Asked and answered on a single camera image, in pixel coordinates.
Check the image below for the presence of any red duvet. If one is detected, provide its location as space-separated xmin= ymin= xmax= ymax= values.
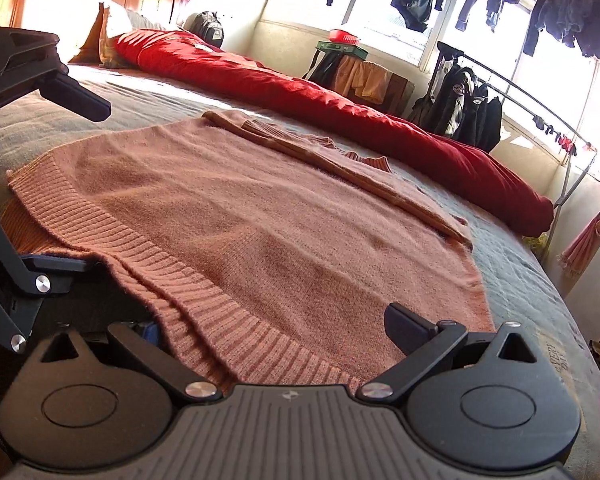
xmin=114 ymin=29 xmax=554 ymax=237

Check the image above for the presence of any beige pillow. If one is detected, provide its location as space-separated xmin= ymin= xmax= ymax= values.
xmin=70 ymin=1 xmax=178 ymax=68

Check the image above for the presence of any orange knit sweater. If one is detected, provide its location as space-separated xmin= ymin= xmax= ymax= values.
xmin=2 ymin=108 xmax=496 ymax=394

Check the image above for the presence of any dark wooden cabinet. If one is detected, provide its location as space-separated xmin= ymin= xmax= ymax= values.
xmin=348 ymin=70 xmax=415 ymax=116

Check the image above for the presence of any metal clothes rack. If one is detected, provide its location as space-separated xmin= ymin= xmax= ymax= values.
xmin=427 ymin=40 xmax=598 ymax=261

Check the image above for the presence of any orange cloth on cabinet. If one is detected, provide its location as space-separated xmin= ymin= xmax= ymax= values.
xmin=332 ymin=55 xmax=392 ymax=104

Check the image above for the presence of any black hanging jacket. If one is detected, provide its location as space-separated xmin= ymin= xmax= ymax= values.
xmin=407 ymin=61 xmax=503 ymax=153

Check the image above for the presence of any green box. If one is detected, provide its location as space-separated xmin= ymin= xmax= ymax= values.
xmin=315 ymin=41 xmax=368 ymax=61

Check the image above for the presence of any yellow-green bag by bed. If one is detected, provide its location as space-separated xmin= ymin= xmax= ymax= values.
xmin=521 ymin=232 xmax=548 ymax=261

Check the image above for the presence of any black backpack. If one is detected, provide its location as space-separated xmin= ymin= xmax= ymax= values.
xmin=183 ymin=11 xmax=224 ymax=48

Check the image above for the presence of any pink curtain right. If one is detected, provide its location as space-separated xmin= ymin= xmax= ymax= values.
xmin=559 ymin=211 xmax=600 ymax=278

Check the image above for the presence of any blue plaid bed sheet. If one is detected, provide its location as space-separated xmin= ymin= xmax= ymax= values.
xmin=0 ymin=66 xmax=600 ymax=479

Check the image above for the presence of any red basin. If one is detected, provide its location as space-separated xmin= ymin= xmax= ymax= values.
xmin=328 ymin=28 xmax=358 ymax=46

